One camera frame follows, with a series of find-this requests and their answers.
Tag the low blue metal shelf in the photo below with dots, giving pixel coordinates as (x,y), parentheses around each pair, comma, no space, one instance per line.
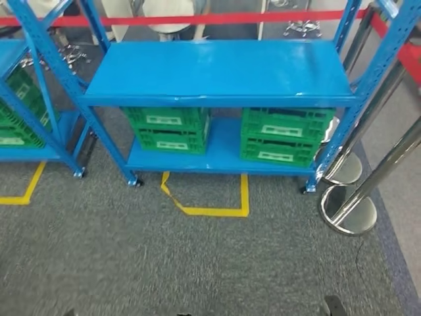
(216,69)

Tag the yellow floor tape strip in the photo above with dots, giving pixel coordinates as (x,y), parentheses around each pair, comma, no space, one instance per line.
(213,212)

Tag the red floor tape line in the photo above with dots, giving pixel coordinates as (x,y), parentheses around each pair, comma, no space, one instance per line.
(197,19)

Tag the seated person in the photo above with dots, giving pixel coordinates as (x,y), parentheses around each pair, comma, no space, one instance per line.
(167,17)

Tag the white desk panel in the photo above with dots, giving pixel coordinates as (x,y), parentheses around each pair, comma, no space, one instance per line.
(262,19)
(115,17)

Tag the black stool chrome base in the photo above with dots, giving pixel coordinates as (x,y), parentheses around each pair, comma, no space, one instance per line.
(70,54)
(302,28)

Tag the tall blue metal rack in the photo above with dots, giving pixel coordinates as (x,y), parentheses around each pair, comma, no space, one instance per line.
(19,152)

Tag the red barrier belt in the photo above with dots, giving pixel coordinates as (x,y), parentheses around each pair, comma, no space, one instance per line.
(409,56)

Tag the chrome stanchion post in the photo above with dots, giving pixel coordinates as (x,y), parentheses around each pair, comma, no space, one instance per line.
(360,41)
(355,216)
(345,170)

